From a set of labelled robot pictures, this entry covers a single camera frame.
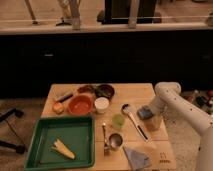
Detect blue sponge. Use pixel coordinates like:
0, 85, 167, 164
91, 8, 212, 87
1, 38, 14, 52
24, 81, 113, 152
137, 106, 153, 120

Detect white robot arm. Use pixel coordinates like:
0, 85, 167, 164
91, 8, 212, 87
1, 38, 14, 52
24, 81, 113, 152
148, 82, 213, 171

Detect green plastic cup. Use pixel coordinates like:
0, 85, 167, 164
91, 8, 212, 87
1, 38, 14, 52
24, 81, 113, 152
112, 114, 125, 129

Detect metal cup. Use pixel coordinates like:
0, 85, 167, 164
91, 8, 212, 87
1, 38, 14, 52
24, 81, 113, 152
109, 133, 123, 151

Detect white cup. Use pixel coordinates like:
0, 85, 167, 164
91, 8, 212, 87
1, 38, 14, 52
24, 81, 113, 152
94, 97, 109, 113

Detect grey blue cloth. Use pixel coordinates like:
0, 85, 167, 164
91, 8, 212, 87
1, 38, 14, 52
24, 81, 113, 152
123, 146, 151, 171

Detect metal spoon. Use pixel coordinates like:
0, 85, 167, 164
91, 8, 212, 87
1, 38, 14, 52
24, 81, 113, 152
102, 123, 110, 155

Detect dark brown bowl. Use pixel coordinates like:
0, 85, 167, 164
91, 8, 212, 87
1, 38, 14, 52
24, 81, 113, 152
95, 84, 115, 99

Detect dark red plate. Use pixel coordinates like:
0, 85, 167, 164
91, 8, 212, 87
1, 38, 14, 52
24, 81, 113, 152
77, 85, 95, 93

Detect orange bowl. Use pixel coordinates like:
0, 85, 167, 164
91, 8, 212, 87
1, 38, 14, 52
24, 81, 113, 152
67, 95, 93, 115

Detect green plastic tray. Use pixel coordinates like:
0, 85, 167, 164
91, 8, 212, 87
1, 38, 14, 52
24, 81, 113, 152
24, 116, 95, 171

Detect orange round toy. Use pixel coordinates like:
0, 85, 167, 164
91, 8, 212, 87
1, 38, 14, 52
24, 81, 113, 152
52, 102, 64, 115

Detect black stand legs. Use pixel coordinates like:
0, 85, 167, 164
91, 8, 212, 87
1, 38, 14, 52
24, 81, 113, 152
0, 107, 27, 155

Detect black handled ladle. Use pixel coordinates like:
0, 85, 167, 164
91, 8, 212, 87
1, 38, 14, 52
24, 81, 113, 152
121, 104, 148, 141

